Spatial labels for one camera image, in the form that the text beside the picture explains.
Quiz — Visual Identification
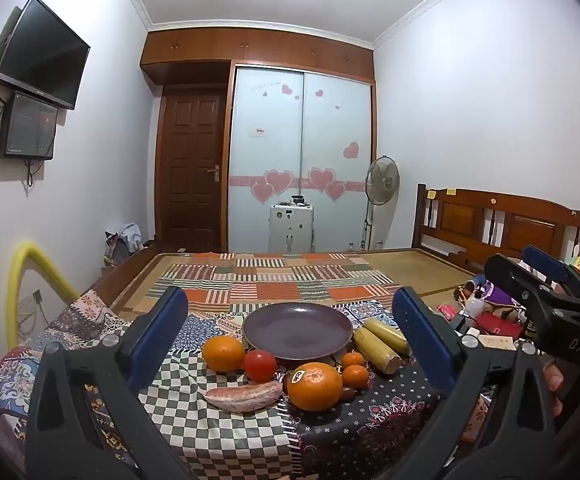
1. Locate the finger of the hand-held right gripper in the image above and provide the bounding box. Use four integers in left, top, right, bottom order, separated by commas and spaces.
484, 253, 565, 322
522, 245, 580, 288

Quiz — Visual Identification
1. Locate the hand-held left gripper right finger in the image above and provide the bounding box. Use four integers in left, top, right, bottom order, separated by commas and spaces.
391, 286, 564, 480

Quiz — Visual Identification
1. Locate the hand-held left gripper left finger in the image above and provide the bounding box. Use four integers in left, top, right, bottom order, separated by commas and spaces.
25, 286, 195, 480

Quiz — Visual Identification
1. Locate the large plain orange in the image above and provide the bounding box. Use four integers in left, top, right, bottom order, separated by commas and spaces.
202, 335, 247, 373

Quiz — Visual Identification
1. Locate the pink sweet potato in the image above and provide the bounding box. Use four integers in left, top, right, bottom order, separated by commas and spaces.
204, 380, 284, 413

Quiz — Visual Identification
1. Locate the red tomato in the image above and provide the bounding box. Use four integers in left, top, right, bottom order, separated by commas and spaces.
243, 349, 277, 383

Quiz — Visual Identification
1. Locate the large orange with sticker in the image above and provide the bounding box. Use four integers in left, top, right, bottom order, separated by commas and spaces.
287, 361, 343, 412

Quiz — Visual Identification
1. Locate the purple plate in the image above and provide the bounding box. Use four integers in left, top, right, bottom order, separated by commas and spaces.
242, 302, 355, 362

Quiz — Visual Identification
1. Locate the person's right hand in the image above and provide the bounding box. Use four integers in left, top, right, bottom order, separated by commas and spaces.
542, 360, 569, 418

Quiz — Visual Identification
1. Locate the purple item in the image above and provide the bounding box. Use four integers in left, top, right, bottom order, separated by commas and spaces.
484, 282, 513, 306

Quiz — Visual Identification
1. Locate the red box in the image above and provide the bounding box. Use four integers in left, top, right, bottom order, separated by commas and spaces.
480, 315, 523, 339

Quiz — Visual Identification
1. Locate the wooden headboard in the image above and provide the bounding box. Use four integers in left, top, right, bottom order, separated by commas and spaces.
414, 183, 580, 272

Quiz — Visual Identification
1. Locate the tan bed mat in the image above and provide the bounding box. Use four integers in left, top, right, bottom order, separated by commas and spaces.
360, 249, 475, 301

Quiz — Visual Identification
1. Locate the small cardboard box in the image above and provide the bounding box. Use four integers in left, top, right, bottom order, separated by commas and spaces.
480, 337, 516, 354

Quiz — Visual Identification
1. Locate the patchwork printed sheet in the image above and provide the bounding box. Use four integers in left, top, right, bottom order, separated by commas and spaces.
0, 287, 401, 426

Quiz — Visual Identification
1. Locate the green checkered cloth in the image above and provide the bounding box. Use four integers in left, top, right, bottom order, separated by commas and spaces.
85, 340, 295, 480

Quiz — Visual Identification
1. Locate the pile of clothes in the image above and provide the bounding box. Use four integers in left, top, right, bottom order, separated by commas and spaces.
104, 221, 144, 266

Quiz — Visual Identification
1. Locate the dark patterned cloth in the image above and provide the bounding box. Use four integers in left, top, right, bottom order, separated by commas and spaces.
285, 350, 445, 480

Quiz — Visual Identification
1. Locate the striped patchwork blanket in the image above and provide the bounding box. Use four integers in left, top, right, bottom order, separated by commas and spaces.
120, 252, 405, 317

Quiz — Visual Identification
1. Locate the yellow foam tube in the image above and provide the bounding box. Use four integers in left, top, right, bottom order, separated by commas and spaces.
4, 242, 79, 347

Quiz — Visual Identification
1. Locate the standing fan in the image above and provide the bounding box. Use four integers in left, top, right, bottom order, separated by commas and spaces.
361, 156, 401, 251

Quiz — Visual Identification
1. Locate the white storage box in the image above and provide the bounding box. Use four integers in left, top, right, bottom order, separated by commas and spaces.
269, 195, 317, 254

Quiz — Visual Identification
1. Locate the brown wooden door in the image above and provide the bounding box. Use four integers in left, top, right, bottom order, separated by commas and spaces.
156, 85, 231, 253

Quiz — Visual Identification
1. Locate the wardrobe with heart stickers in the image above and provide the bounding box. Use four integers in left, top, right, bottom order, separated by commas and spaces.
227, 62, 375, 253

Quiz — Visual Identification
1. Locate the small black monitor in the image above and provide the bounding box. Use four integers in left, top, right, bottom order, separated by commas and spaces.
0, 92, 59, 161

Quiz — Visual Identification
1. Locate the wooden overhead cabinet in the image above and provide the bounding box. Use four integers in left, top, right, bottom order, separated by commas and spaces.
140, 27, 375, 87

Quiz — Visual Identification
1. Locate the wooden bed frame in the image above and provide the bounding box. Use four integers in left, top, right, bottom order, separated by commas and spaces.
99, 247, 159, 307

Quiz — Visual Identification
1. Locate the wall socket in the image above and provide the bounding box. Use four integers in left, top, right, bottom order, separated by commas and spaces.
17, 290, 46, 312

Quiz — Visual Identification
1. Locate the black wall television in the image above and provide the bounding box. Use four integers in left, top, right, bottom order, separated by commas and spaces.
0, 0, 91, 111

